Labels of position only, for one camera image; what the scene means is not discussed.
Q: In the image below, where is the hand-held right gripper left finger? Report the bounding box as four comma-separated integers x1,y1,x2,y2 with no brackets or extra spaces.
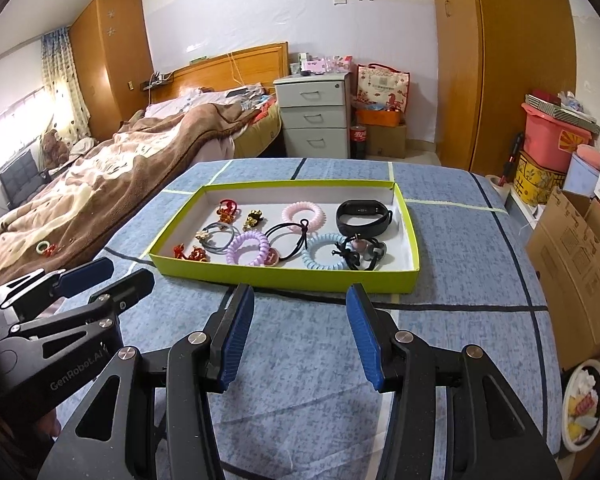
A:
36,283,256,480

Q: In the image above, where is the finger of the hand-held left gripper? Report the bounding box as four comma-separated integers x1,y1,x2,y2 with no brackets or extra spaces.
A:
0,257,116,322
9,268,157,342

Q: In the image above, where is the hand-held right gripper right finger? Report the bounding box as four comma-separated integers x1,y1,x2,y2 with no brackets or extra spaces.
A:
345,283,564,480

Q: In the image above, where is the red ornate hair clip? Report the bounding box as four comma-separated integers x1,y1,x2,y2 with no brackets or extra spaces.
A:
172,242,210,264
216,199,241,225

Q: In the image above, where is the green cardboard box tray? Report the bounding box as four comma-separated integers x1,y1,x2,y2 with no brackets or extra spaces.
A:
148,179,421,295

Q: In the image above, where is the grey flower hair tie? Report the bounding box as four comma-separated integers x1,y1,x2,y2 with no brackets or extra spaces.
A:
195,223,241,255

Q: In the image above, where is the purple spiral hair tie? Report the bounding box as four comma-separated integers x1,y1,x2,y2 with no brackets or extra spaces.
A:
225,232,271,267

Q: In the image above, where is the black hair tie round pendant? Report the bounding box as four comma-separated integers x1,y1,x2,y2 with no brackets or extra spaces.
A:
262,219,315,267

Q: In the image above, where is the black hair tie pink ball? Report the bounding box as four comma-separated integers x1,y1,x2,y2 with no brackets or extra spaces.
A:
332,236,389,272

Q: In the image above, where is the blue spiral hair tie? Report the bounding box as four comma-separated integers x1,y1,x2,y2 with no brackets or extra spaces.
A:
299,233,351,272

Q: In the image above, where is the pink spiral hair tie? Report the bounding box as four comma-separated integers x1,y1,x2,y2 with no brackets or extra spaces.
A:
282,202,326,234

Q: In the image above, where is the blue checkered tablecloth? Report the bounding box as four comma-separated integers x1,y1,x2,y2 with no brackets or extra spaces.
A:
55,157,567,480

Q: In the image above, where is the brown blanket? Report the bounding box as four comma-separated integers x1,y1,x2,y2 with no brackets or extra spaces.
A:
0,102,264,287

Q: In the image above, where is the grey chair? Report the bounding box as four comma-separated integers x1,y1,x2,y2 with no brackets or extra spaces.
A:
0,148,52,209

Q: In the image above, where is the brown teddy bear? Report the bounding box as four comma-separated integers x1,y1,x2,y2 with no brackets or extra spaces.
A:
39,128,72,167

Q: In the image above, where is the black wristband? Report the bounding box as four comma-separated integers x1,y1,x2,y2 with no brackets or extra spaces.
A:
335,199,395,239

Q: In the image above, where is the dotted curtain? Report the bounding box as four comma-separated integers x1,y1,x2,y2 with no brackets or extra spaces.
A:
39,28,92,144

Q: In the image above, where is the power strip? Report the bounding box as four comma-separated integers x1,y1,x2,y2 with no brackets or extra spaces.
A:
140,72,174,91

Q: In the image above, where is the cola bottle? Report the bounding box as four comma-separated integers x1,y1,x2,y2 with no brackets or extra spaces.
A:
349,122,370,160

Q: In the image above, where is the small cardboard box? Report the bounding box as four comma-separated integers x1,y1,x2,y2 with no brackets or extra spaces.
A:
365,122,408,159

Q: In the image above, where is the wooden corner cabinet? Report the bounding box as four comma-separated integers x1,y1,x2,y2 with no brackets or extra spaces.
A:
69,0,156,142

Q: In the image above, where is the large open cardboard box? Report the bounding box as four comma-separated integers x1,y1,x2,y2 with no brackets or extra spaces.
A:
524,186,600,372

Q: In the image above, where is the patterned pillow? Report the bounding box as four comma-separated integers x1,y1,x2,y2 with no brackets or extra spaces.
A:
239,85,281,122

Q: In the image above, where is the orange box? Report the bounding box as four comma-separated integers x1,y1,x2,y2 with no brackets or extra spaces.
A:
355,107,404,128

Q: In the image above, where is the waste bin with trash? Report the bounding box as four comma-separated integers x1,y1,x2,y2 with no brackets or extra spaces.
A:
561,359,600,454

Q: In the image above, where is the grey drawer cabinet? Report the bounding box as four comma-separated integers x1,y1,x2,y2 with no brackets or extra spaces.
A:
273,71,352,160

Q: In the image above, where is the red and black tool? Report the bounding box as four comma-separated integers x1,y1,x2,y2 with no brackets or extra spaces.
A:
499,132,525,187

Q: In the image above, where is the yellow patterned tin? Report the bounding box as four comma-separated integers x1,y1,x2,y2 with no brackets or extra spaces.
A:
513,151,567,206

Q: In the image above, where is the red gift bag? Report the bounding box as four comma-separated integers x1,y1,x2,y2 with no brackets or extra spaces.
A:
354,63,411,114

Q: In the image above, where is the wooden bed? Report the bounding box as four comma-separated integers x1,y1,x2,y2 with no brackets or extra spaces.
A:
0,42,291,292

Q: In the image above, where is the pink plastic bin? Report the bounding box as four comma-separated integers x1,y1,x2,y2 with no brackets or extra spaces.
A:
521,102,594,174

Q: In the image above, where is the lavender round box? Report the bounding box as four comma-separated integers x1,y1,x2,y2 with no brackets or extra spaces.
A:
562,152,600,199

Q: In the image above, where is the pile of small toiletries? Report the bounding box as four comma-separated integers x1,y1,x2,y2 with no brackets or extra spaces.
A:
296,52,354,75

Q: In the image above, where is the large wooden wardrobe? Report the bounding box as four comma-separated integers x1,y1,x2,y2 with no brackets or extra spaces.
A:
431,0,579,177

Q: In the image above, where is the white charging cable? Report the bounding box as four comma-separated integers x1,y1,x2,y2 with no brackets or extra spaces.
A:
229,52,247,84

